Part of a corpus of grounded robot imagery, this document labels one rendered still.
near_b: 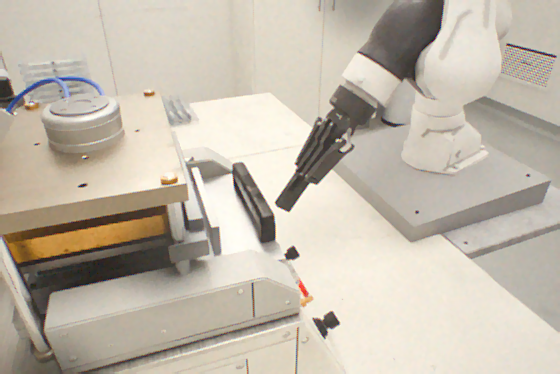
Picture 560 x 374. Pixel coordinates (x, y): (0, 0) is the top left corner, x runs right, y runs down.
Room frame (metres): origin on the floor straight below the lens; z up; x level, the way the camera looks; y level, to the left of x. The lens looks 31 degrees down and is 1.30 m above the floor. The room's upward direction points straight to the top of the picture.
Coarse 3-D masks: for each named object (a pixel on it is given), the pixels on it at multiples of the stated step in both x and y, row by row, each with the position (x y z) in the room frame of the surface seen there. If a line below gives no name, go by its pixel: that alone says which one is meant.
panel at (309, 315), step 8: (304, 296) 0.47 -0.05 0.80; (312, 296) 0.37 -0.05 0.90; (304, 304) 0.36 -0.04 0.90; (304, 312) 0.34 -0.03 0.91; (312, 312) 0.45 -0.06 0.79; (312, 320) 0.37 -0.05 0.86; (320, 336) 0.35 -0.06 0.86; (328, 344) 0.38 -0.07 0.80; (336, 360) 0.35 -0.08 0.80; (344, 368) 0.36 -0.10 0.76
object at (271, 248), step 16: (192, 176) 0.51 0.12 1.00; (224, 176) 0.56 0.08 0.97; (208, 192) 0.52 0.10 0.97; (224, 192) 0.52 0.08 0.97; (240, 192) 0.52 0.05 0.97; (208, 208) 0.42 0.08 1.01; (224, 208) 0.47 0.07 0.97; (240, 208) 0.47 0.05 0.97; (208, 224) 0.40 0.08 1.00; (224, 224) 0.44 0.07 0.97; (240, 224) 0.44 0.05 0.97; (256, 224) 0.44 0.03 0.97; (208, 240) 0.40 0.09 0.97; (224, 240) 0.40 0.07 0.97; (240, 240) 0.40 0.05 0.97; (256, 240) 0.40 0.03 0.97; (272, 240) 0.40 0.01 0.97; (208, 256) 0.37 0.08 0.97; (272, 256) 0.37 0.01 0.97; (16, 320) 0.28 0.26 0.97
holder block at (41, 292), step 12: (96, 264) 0.33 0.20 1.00; (108, 264) 0.33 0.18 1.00; (120, 264) 0.33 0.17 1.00; (132, 264) 0.33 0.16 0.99; (144, 264) 0.33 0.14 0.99; (156, 264) 0.33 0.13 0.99; (168, 264) 0.34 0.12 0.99; (72, 276) 0.31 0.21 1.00; (84, 276) 0.31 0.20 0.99; (96, 276) 0.31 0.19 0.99; (108, 276) 0.32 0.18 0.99; (120, 276) 0.32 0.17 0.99; (36, 288) 0.29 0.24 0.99; (48, 288) 0.30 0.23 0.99; (60, 288) 0.30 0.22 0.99; (36, 300) 0.29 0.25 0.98; (48, 300) 0.30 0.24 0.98
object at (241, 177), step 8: (232, 168) 0.53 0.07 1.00; (240, 168) 0.52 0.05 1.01; (232, 176) 0.53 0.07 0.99; (240, 176) 0.50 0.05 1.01; (248, 176) 0.50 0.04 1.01; (240, 184) 0.49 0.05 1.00; (248, 184) 0.47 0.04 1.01; (256, 184) 0.48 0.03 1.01; (248, 192) 0.46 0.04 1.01; (256, 192) 0.45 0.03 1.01; (248, 200) 0.45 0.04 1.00; (256, 200) 0.43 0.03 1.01; (264, 200) 0.44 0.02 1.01; (256, 208) 0.42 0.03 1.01; (264, 208) 0.42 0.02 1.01; (256, 216) 0.41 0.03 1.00; (264, 216) 0.40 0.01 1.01; (272, 216) 0.40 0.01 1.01; (264, 224) 0.40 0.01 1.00; (272, 224) 0.40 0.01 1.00; (264, 232) 0.40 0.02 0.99; (272, 232) 0.40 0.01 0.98; (264, 240) 0.40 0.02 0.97
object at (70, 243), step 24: (120, 216) 0.33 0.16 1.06; (144, 216) 0.33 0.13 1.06; (24, 240) 0.29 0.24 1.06; (48, 240) 0.30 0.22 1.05; (72, 240) 0.31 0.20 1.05; (96, 240) 0.31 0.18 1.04; (120, 240) 0.32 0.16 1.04; (144, 240) 0.33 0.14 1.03; (24, 264) 0.29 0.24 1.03; (48, 264) 0.30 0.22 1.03; (72, 264) 0.30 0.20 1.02
